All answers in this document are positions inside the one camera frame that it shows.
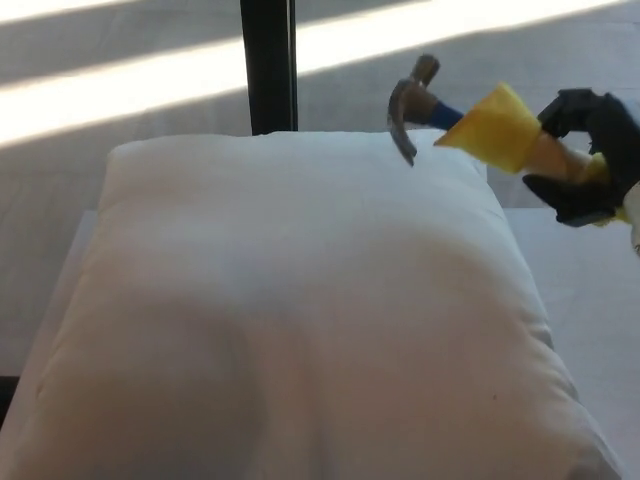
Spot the white pillow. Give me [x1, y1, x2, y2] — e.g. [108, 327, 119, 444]
[0, 128, 626, 480]

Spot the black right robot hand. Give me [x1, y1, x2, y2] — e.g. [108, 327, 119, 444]
[522, 88, 640, 230]

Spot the claw hammer with wooden handle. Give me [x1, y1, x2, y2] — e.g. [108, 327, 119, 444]
[388, 53, 630, 231]

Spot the black vertical post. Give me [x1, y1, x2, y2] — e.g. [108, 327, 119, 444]
[240, 0, 300, 137]

